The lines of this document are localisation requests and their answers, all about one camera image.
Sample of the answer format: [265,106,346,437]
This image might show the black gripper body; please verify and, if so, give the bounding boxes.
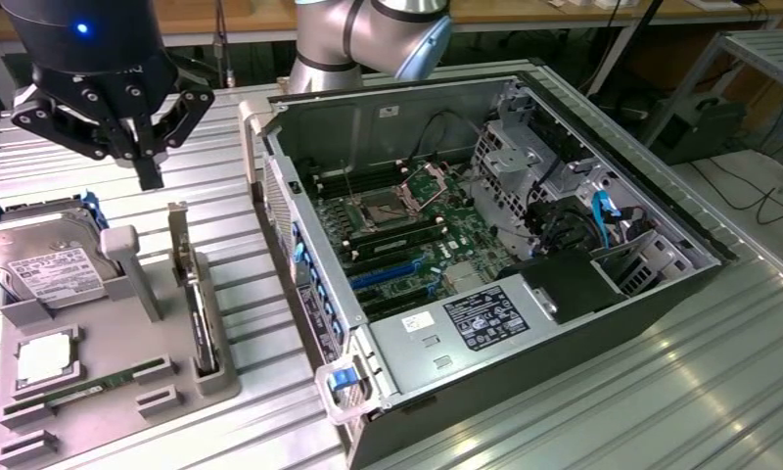
[0,0,180,159]

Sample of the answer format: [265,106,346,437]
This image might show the black graphics card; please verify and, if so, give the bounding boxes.
[166,200,222,379]

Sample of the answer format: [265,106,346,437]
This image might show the silver hard disk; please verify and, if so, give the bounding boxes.
[0,205,122,307]

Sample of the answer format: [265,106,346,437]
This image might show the thin locking lever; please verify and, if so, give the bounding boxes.
[341,160,361,205]

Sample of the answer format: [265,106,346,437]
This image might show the CPU socket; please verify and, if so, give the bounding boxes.
[356,188,425,231]

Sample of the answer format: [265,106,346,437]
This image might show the metal socket cover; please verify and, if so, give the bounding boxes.
[397,164,456,214]

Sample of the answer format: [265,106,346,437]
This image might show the blue card retention clips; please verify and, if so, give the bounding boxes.
[290,219,349,344]

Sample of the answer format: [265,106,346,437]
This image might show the black RAM stick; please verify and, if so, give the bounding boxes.
[349,229,449,260]

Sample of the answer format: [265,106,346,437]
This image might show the blue expansion slot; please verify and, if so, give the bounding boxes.
[350,258,424,291]

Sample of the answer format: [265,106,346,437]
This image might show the grey parts rack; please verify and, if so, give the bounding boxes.
[0,224,242,470]

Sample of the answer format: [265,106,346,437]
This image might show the silver CPU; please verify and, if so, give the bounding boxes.
[16,335,80,383]

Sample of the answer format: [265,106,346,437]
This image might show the perforated metal disk bay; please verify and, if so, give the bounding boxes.
[473,119,596,256]

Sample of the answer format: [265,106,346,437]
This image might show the silver chipset heatsink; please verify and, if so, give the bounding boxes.
[444,261,490,290]

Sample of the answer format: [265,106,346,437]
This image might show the green RAM stick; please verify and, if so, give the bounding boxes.
[5,361,170,407]

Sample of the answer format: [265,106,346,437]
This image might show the wooden desk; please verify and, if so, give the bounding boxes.
[0,0,783,48]

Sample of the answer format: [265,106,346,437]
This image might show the grey power supply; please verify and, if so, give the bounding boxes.
[368,273,560,398]

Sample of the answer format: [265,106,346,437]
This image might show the open black PC case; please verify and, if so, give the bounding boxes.
[236,58,743,470]

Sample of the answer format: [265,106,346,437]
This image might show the black box on floor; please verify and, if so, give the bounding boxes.
[662,95,750,165]

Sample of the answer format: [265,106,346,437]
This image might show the grey metal shelf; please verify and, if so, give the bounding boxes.
[638,28,783,148]

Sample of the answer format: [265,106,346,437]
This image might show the grey cable with connector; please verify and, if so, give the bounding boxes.
[212,0,237,89]

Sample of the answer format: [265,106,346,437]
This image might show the black wire bundle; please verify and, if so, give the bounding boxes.
[525,195,654,256]

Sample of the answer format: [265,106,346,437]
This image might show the blue disk wire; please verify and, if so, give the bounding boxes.
[590,190,620,251]

